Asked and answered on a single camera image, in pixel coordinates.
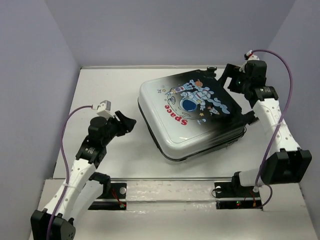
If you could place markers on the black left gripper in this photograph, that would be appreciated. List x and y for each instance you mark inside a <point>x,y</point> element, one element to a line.
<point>129,123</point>

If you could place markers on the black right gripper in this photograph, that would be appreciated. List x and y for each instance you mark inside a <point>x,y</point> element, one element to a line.
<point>231,71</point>

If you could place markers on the space astronaut kids suitcase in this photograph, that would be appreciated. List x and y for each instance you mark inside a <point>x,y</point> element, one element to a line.
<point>190,113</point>

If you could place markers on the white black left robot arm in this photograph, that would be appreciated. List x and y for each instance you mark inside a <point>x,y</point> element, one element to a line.
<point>83,183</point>

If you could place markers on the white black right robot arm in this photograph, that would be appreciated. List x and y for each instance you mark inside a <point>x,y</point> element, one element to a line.
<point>284,161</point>

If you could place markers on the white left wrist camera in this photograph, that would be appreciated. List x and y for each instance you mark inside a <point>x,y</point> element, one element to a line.
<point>103,109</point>

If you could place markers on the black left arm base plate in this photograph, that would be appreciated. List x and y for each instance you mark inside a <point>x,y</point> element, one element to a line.
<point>114,200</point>

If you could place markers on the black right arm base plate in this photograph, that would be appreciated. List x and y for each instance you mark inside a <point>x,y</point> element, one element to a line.
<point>229,197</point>

